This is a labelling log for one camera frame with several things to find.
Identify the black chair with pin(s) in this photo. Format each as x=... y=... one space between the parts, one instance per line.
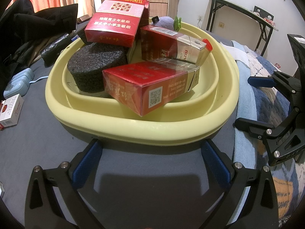
x=262 y=9

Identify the pale yellow plastic basin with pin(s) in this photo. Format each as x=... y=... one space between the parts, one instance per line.
x=143 y=131

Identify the green clip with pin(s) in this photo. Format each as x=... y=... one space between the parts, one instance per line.
x=177 y=22

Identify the light blue case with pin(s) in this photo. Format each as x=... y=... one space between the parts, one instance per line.
x=19 y=83

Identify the white and red cigarette pack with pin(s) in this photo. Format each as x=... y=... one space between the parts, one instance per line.
x=12 y=109

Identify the small red box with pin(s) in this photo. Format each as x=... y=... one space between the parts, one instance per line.
x=269 y=20

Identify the purple plush toy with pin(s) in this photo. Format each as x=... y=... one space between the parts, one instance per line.
x=166 y=22

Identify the pink and red cigarette box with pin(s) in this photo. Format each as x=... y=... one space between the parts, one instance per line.
x=114 y=21

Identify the red and silver cigarette pack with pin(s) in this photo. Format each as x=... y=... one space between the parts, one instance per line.
x=162 y=45

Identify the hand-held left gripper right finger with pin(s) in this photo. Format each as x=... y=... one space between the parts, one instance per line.
x=214 y=162

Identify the small brown box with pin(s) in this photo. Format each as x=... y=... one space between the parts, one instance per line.
x=84 y=18

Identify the white cloth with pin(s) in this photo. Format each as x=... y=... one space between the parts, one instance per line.
x=236 y=50

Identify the red transparent lighter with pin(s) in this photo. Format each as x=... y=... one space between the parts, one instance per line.
x=207 y=44

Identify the black-legged folding table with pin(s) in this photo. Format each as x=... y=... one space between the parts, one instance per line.
x=238 y=3

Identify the blue white checkered blanket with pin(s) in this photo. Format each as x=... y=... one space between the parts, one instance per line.
x=259 y=105

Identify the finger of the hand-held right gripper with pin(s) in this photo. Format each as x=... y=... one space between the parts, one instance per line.
x=262 y=81
x=252 y=126

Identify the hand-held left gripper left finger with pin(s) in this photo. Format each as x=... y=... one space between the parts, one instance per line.
x=88 y=164

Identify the plastic-wrapped red cigarette box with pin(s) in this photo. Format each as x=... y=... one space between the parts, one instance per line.
x=133 y=85

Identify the black jacket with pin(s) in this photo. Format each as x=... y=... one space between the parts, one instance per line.
x=35 y=21

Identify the yellow wall socket plate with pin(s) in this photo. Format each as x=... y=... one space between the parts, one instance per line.
x=221 y=24

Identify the black plastic bag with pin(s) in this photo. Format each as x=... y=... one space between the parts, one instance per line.
x=57 y=45

